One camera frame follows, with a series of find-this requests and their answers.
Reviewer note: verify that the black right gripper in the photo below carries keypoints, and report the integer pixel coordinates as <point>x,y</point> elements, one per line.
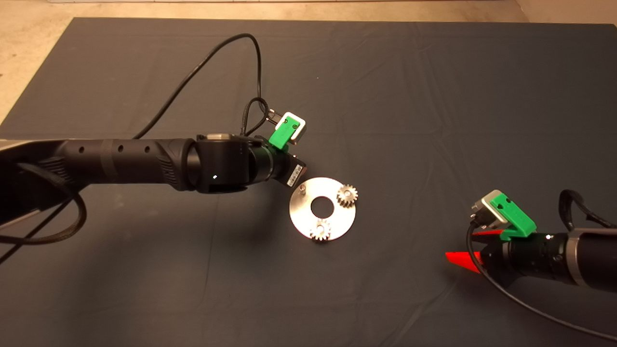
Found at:
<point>525,258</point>

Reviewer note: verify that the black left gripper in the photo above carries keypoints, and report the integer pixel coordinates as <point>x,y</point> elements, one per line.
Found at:
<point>274,164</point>

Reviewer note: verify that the small steel planetary gear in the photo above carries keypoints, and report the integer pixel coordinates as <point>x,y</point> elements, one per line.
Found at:
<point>315,233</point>
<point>344,198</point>

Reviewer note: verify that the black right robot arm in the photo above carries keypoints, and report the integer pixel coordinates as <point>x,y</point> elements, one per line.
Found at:
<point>593,260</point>

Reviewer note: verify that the round metal carrier plate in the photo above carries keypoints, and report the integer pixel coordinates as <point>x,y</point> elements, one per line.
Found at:
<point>301,212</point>

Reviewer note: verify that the dark grey table cloth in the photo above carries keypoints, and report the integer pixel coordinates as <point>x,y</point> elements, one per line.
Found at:
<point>409,72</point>

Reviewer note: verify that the green left camera mount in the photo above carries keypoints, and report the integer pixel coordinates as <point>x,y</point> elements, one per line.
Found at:
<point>282,135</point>

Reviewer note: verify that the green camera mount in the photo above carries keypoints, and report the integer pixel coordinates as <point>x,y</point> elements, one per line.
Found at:
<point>518,218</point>
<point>282,135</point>

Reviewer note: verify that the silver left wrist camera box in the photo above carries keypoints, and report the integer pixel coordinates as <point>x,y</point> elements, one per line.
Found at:
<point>300,132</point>

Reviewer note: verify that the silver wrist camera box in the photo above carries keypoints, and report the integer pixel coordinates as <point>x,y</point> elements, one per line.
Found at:
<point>300,132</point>
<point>488,202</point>

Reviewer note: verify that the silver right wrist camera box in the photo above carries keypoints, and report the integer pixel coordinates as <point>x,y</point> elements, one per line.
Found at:
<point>488,202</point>

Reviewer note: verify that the green right camera mount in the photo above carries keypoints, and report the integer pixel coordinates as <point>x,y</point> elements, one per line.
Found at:
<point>518,218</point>

